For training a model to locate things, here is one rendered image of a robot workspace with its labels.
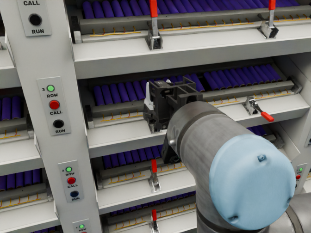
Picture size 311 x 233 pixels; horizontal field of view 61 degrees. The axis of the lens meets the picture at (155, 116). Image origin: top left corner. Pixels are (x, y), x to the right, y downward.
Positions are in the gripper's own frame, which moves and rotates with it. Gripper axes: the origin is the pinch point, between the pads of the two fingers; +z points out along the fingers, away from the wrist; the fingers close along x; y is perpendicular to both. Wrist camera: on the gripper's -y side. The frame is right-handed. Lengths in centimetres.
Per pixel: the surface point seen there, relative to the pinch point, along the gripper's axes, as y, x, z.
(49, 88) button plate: 6.9, 20.8, -4.0
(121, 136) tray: -7.5, 8.1, 0.2
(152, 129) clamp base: -6.8, 1.0, -0.5
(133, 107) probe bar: -2.6, 4.1, 4.4
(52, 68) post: 10.3, 19.7, -4.0
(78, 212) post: -27.1, 20.7, 1.7
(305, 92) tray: -4.9, -44.3, 1.4
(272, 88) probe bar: -3.1, -35.3, 3.8
